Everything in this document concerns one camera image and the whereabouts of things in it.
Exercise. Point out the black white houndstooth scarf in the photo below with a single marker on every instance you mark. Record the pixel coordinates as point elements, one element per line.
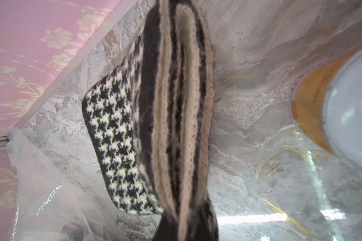
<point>149,121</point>

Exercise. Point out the clear plastic vacuum bag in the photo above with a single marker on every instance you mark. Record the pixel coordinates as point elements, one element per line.
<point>50,207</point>

